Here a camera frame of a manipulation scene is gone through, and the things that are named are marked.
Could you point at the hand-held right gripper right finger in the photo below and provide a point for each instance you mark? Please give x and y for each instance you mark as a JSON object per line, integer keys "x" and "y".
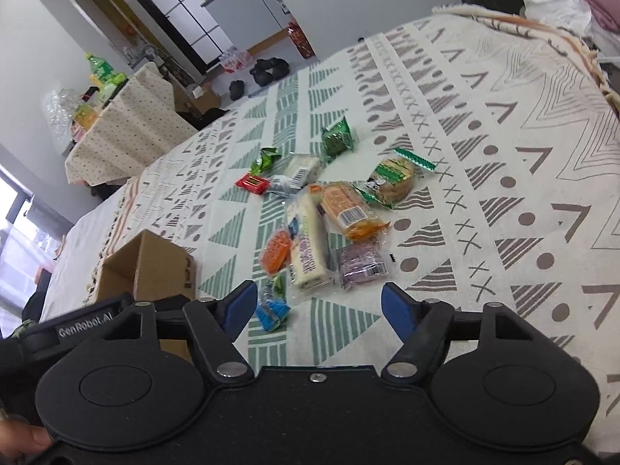
{"x": 395, "y": 307}

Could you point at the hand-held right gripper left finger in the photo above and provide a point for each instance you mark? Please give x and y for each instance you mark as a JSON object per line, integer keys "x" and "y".
{"x": 242, "y": 304}

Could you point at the blue snack packet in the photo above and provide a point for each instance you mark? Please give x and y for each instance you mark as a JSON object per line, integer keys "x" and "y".
{"x": 272, "y": 312}

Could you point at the tiny green candy packet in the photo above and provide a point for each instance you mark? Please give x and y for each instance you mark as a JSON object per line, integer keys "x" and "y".
{"x": 280, "y": 285}

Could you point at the purple snack packet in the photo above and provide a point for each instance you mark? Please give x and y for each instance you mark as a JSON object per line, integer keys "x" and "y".
{"x": 361, "y": 264}

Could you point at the small orange snack packet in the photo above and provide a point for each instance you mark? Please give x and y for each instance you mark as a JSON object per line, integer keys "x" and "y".
{"x": 276, "y": 251}

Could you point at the brown cardboard box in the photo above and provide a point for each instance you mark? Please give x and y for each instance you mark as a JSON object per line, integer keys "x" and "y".
{"x": 160, "y": 271}

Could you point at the long white snack packet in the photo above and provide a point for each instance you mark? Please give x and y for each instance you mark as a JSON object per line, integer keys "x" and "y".
{"x": 310, "y": 247}

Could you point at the orange bread packet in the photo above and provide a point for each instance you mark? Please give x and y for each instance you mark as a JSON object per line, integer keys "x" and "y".
{"x": 346, "y": 208}

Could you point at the red snack packet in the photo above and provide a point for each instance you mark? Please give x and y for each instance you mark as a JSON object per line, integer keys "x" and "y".
{"x": 252, "y": 184}

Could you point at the round cake green wrapper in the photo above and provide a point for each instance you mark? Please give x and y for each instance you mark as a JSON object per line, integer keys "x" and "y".
{"x": 392, "y": 181}

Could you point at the small green candy wrapper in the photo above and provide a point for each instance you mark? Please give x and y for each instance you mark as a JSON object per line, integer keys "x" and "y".
{"x": 265, "y": 161}

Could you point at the white barcode bread packet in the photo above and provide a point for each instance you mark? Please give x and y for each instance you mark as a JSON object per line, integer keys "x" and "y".
{"x": 300, "y": 167}

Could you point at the green snack packet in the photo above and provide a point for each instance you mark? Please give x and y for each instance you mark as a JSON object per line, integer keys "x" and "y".
{"x": 337, "y": 139}

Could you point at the person's left hand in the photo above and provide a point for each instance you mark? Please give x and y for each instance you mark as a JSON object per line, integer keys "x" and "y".
{"x": 24, "y": 438}

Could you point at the glass window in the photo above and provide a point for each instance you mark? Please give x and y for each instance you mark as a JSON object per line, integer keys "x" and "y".
{"x": 14, "y": 252}

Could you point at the patterned blanket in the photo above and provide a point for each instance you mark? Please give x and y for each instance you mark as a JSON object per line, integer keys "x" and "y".
{"x": 484, "y": 155}

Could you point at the dotted cream tablecloth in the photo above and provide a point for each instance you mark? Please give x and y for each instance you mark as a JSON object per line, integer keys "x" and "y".
{"x": 126, "y": 131}

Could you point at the floor cardboard box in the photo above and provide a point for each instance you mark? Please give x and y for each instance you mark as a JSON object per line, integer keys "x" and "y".
{"x": 203, "y": 98}

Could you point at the black slipper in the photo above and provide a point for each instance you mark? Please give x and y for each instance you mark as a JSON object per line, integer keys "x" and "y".
{"x": 237, "y": 88}

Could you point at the black shoe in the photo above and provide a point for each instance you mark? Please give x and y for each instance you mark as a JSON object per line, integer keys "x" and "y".
{"x": 278, "y": 65}
{"x": 262, "y": 76}

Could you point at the yellow packet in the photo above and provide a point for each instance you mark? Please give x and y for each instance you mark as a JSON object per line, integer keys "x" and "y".
{"x": 87, "y": 115}

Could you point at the clear plastic bag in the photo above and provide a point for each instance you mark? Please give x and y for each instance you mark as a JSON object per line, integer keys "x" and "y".
{"x": 60, "y": 111}

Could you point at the red white plastic bag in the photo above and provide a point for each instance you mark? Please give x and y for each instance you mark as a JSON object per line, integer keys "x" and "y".
{"x": 235, "y": 60}

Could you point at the red patterned bag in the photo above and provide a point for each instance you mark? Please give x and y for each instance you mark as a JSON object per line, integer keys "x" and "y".
{"x": 300, "y": 38}

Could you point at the green bottle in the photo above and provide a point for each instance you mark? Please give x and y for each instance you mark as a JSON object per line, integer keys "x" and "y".
{"x": 101, "y": 70}

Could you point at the white kitchen cabinet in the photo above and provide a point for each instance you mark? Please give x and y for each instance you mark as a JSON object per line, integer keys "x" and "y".
{"x": 252, "y": 9}

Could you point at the black framed sliding door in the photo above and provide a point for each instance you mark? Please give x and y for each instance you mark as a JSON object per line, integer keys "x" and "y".
{"x": 179, "y": 9}

